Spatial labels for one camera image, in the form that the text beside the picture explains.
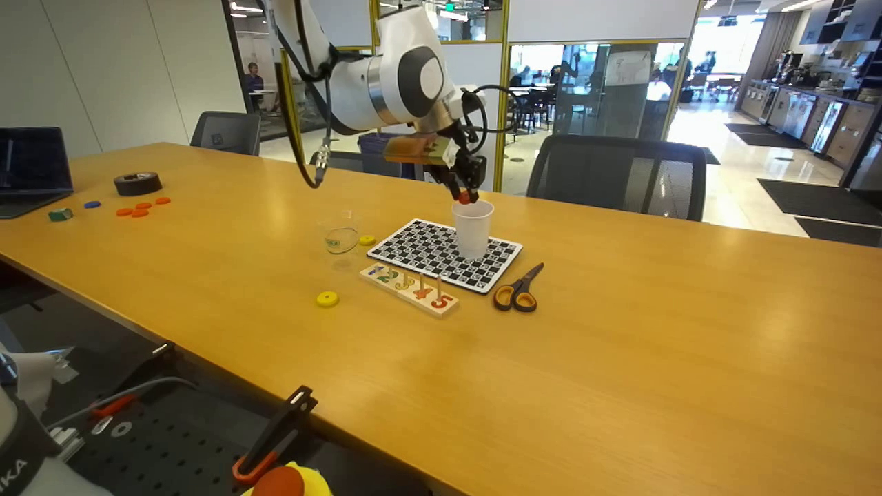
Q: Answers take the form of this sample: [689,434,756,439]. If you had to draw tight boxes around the white paper sign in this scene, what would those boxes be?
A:
[603,46,656,90]

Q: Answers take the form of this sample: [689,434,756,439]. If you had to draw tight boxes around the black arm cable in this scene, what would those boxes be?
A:
[273,16,335,192]

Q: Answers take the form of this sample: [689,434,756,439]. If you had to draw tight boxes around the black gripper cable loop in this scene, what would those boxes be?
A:
[456,82,512,138]

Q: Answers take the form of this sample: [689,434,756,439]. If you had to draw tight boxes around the wooden number puzzle board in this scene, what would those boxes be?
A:
[359,261,459,319]

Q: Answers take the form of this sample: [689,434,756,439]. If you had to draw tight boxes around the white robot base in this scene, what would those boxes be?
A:
[0,382,117,496]

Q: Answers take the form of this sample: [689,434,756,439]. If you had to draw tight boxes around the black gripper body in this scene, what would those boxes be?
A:
[439,123,490,188]

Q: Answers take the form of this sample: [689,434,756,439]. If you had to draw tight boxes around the small orange tool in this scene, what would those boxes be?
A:
[87,393,134,423]

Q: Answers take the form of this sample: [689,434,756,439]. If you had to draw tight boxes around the black floor mat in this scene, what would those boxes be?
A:
[793,215,882,247]
[756,177,882,229]
[724,122,809,152]

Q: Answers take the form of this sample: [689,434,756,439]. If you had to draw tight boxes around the black bracket bar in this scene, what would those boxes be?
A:
[113,342,179,393]

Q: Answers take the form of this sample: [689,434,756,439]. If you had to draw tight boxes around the kitchen counter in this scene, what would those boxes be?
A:
[732,78,882,177]

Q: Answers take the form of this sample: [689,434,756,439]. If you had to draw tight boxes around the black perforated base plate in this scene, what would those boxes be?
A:
[64,382,315,496]

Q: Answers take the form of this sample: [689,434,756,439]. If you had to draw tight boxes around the black orange clamp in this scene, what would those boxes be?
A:
[229,382,320,488]

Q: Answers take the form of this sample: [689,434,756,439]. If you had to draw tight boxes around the person in dark clothes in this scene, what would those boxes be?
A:
[240,57,266,116]

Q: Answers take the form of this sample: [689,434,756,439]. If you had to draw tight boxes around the yellow orange toy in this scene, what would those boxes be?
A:
[241,459,335,496]

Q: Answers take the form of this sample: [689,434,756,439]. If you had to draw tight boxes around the orange handled scissors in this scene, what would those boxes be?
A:
[490,258,547,315]

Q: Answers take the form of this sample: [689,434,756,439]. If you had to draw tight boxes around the grey office chair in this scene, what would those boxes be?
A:
[186,109,264,158]

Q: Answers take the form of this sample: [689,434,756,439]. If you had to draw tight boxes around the white overhead panel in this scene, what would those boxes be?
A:
[507,0,702,46]

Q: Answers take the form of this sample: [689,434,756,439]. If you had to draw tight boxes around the grey cable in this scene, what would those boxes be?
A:
[49,371,196,433]

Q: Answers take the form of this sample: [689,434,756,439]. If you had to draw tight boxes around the clear plastic cup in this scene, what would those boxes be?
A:
[323,211,360,258]

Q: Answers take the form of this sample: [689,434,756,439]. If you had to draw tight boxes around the yellow frame post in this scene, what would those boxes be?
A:
[490,0,512,195]
[276,46,308,164]

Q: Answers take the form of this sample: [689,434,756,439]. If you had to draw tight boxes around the black white checkerboard card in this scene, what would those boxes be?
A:
[364,215,524,297]

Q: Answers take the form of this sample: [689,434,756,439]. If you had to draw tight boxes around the black mesh office chair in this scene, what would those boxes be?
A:
[524,131,710,224]

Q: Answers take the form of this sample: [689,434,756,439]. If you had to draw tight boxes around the white paper cup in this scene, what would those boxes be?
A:
[448,197,495,258]

